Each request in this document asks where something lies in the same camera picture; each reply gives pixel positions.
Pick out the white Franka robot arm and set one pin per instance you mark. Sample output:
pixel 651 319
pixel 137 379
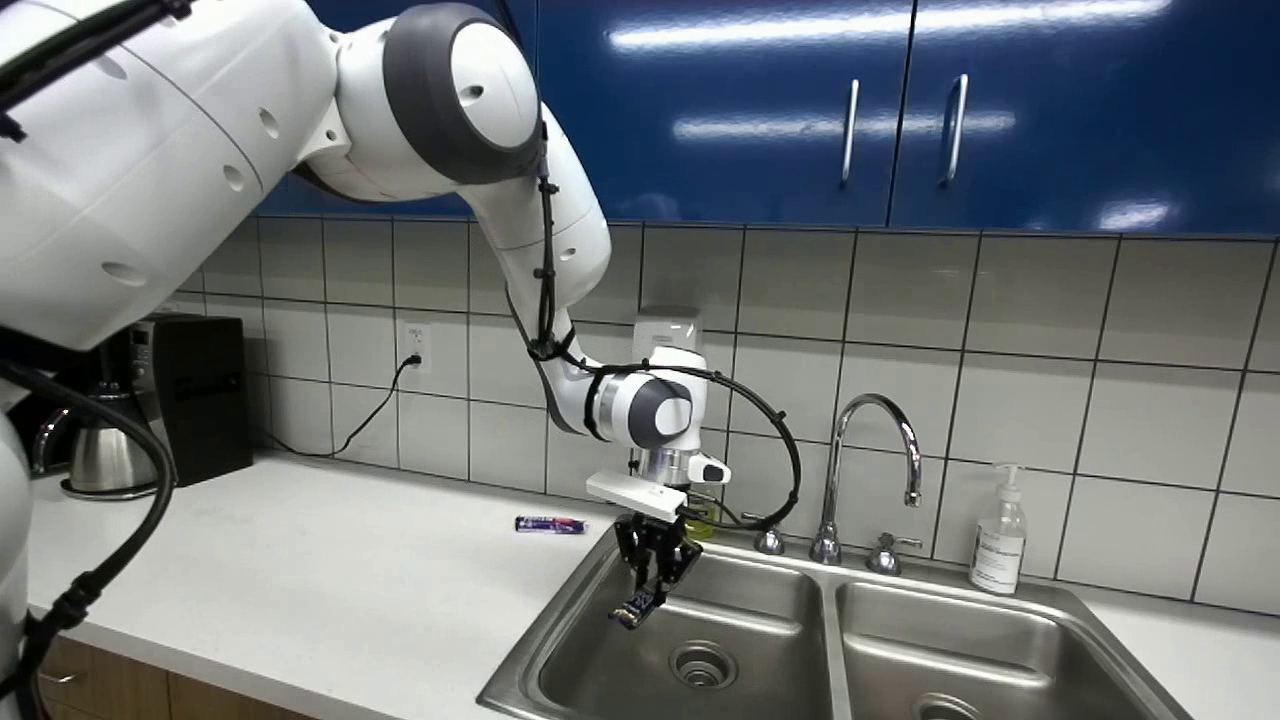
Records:
pixel 134 160

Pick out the steel kettle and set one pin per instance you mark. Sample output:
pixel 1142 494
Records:
pixel 107 455

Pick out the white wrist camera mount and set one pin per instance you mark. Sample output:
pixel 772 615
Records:
pixel 641 499

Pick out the blue nut bar wrapper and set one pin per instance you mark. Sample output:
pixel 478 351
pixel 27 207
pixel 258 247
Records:
pixel 634 615

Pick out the chrome gooseneck faucet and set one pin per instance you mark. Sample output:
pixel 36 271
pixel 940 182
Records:
pixel 827 523

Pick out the chrome faucet knob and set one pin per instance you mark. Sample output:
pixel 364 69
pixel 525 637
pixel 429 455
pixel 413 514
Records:
pixel 884 554
pixel 771 542

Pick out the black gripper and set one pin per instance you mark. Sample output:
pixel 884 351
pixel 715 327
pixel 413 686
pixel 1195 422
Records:
pixel 656 534

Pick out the round sink drain strainer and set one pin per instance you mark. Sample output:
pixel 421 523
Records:
pixel 947 708
pixel 703 667

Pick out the white wall outlet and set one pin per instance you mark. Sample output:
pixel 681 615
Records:
pixel 413 344

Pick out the stainless steel double sink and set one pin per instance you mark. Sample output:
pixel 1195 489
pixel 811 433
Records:
pixel 760 642

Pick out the clear soap pump bottle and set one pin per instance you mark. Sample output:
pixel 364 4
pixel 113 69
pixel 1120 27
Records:
pixel 998 554

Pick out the purple candy bar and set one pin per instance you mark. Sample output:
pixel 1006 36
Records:
pixel 548 525

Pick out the wooden base cabinet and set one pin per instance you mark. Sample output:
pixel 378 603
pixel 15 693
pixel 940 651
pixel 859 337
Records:
pixel 123 686

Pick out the yellow green sponge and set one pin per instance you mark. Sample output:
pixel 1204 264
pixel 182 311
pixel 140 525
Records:
pixel 706 514

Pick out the black box appliance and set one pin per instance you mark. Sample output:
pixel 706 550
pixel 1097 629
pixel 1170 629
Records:
pixel 202 401

